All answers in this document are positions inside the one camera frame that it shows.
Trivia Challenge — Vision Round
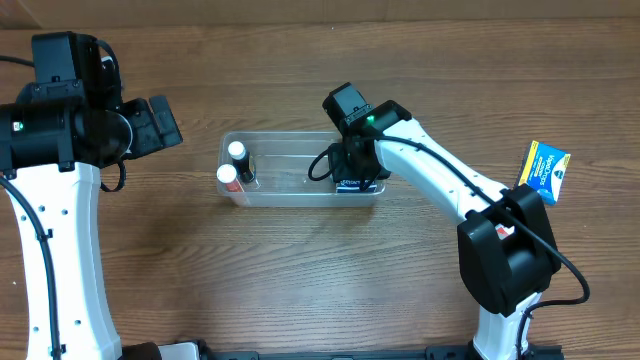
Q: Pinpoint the orange tablet tube white cap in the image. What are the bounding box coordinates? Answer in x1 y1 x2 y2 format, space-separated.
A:
216 164 245 193

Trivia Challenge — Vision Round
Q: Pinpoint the dark bottle white cap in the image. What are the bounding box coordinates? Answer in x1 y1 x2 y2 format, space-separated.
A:
227 141 256 183

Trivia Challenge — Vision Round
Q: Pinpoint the clear plastic container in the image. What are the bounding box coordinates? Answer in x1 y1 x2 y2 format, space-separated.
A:
217 131 386 207

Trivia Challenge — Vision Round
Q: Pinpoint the blue VapoDrops cough box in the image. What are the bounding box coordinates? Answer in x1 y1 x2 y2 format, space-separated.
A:
516 140 571 205

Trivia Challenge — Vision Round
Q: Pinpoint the red ActiFast medicine box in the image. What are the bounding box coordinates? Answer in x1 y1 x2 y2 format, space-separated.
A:
495 224 515 239

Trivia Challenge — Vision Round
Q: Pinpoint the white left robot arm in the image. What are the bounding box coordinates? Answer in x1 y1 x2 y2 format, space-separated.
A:
1 32 183 359

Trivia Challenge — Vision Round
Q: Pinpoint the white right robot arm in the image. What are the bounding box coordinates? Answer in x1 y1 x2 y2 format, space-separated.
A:
322 83 564 359

